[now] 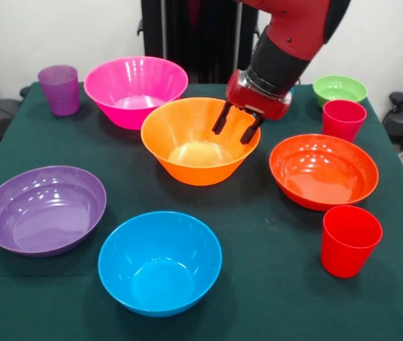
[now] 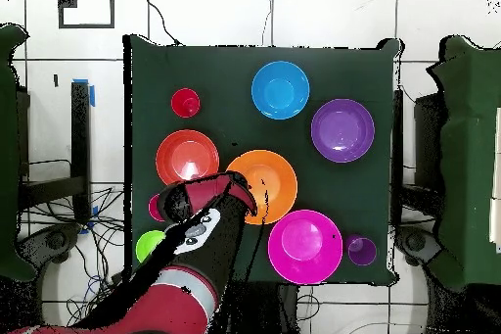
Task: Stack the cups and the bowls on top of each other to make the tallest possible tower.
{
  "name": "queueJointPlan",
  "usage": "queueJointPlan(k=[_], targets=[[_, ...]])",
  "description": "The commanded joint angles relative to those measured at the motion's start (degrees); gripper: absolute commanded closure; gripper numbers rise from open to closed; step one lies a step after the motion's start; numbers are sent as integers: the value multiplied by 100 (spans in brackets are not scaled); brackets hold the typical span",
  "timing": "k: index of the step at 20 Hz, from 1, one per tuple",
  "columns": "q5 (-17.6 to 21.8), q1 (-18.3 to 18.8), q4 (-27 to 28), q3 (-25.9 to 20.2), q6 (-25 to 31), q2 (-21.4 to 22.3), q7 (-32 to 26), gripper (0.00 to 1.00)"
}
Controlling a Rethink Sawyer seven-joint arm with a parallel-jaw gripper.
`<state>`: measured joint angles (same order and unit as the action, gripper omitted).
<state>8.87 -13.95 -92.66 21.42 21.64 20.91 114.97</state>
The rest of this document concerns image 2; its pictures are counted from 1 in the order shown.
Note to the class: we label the orange bowl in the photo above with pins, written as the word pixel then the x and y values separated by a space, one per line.
pixel 274 177

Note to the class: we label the large blue bowl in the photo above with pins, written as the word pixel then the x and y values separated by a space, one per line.
pixel 280 90

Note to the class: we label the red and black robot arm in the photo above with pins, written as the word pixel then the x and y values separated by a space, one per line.
pixel 203 189

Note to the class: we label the red-orange bowl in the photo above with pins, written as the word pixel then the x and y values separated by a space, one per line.
pixel 172 153

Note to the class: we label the red cup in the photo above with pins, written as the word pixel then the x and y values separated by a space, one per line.
pixel 182 101

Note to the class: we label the dark green tablecloth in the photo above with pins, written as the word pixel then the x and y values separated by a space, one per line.
pixel 219 75

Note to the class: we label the purple bowl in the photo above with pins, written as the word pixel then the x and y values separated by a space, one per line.
pixel 342 130

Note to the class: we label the pink bowl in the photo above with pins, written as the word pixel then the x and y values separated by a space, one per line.
pixel 305 248

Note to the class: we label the crimson cup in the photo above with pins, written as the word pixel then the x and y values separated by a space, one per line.
pixel 153 208

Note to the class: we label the purple cup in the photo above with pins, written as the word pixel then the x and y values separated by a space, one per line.
pixel 362 251

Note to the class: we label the blue tape strip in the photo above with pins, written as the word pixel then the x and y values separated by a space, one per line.
pixel 92 97

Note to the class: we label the black stand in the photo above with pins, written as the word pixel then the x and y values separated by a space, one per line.
pixel 80 134
pixel 428 134

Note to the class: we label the black wheeled base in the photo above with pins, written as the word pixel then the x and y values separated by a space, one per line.
pixel 56 240
pixel 415 242

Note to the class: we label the green cloth side table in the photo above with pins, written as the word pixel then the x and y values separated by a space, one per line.
pixel 8 153
pixel 469 153

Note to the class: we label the white box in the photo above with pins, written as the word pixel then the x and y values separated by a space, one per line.
pixel 497 224

